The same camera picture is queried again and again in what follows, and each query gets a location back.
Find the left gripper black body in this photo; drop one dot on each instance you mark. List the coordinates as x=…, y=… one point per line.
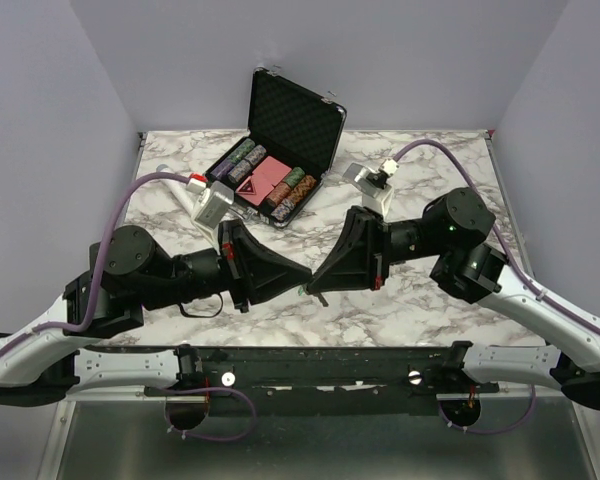
x=236, y=270

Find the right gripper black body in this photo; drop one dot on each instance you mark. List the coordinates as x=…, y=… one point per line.
x=381, y=243

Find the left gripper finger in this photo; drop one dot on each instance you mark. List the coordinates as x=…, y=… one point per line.
x=263, y=287
x=261, y=265

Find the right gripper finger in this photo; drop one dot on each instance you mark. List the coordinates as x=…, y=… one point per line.
x=339, y=280
x=350, y=261

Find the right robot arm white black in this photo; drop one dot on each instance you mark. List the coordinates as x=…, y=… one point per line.
x=453, y=229

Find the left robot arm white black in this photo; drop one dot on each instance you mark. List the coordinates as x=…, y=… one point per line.
x=130, y=273

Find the orange poker chip row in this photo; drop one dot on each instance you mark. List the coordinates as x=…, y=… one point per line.
x=289, y=192

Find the red playing card deck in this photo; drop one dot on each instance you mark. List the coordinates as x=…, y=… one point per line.
x=262, y=180

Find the purple poker chip row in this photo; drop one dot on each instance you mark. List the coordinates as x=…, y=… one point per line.
x=223, y=168

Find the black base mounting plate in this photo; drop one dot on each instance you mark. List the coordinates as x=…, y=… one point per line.
x=284, y=381

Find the green poker chip row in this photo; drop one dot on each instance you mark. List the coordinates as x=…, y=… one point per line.
x=247, y=152

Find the black poker chip case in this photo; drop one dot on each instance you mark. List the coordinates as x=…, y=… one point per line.
x=296, y=126

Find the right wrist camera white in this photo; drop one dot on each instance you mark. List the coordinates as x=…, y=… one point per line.
x=377, y=193

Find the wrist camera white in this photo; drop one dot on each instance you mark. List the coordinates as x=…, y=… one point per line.
x=213, y=202
x=377, y=193

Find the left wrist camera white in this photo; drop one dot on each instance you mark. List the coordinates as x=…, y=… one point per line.
x=213, y=202

